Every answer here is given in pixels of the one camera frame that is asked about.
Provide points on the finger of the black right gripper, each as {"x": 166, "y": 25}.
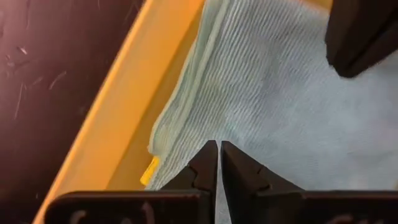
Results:
{"x": 363, "y": 34}

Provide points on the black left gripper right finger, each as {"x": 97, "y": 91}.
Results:
{"x": 239, "y": 174}

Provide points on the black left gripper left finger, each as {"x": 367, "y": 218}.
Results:
{"x": 206, "y": 168}

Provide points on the blue microfiber towel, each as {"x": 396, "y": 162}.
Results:
{"x": 280, "y": 109}

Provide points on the translucent green plastic bin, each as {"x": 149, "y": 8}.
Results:
{"x": 124, "y": 109}

